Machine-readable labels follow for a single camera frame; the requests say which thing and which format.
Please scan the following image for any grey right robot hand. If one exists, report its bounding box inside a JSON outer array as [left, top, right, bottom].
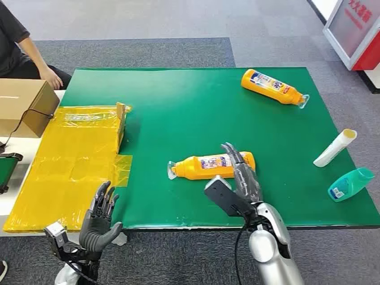
[[220, 142, 263, 204]]

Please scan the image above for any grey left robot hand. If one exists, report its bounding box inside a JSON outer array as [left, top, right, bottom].
[[78, 180, 123, 254]]

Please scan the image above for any orange bottle with clear cap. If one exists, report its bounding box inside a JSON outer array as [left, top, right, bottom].
[[167, 151, 256, 181], [241, 68, 310, 110]]

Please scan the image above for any white tube bottle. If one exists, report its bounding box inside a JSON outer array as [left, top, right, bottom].
[[313, 128, 357, 169]]

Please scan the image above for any teal green bottle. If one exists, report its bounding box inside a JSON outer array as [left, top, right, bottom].
[[327, 167, 375, 203]]

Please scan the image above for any yellow taped cardboard sheet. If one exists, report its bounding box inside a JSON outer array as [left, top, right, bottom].
[[3, 102, 133, 233]]

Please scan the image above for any green table mat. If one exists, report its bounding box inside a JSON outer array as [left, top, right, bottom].
[[60, 67, 380, 230]]

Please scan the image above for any green bin with black rim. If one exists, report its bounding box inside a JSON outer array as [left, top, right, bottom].
[[0, 152, 24, 195]]

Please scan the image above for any brown cardboard box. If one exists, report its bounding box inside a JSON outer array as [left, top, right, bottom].
[[0, 78, 61, 139]]

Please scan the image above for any person's hand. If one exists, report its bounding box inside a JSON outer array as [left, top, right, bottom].
[[39, 66, 64, 91]]

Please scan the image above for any red and white sign stand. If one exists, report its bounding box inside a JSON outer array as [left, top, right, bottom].
[[323, 0, 380, 72]]

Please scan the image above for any person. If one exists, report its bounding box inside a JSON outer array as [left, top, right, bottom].
[[0, 0, 72, 91]]

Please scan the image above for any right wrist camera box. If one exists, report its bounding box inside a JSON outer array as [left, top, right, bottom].
[[204, 175, 256, 219]]

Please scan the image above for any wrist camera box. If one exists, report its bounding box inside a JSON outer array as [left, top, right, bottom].
[[204, 175, 256, 219], [44, 221, 69, 257]]

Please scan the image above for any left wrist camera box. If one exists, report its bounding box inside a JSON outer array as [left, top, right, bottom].
[[44, 221, 69, 257]]

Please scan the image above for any black cable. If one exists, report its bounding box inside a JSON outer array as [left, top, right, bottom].
[[0, 109, 55, 150]]

